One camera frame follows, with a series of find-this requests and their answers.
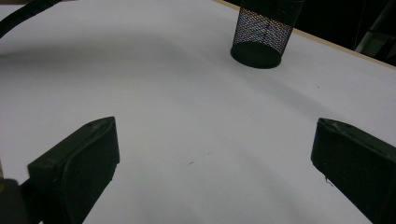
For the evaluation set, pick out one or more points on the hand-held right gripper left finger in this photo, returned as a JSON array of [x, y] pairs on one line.
[[77, 168]]

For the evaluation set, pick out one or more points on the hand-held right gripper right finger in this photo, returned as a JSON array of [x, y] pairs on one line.
[[361, 168]]

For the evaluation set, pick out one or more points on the black mesh pen cup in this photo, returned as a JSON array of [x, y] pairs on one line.
[[258, 53]]

